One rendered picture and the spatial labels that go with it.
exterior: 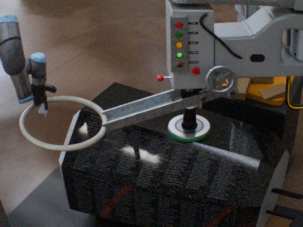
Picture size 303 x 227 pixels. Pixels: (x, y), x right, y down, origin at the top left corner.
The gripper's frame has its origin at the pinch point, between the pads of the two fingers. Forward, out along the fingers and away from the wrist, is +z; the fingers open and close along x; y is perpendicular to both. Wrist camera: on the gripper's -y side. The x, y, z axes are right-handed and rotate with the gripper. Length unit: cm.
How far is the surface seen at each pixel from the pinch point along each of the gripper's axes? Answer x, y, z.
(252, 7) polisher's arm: 32, -122, -53
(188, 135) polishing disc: 62, -52, -3
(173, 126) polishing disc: 51, -51, -3
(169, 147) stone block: 56, -44, 5
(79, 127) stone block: 9.8, -17.6, 10.3
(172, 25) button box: 59, -40, -64
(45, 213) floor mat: -12, 5, 89
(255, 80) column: 32, -131, 1
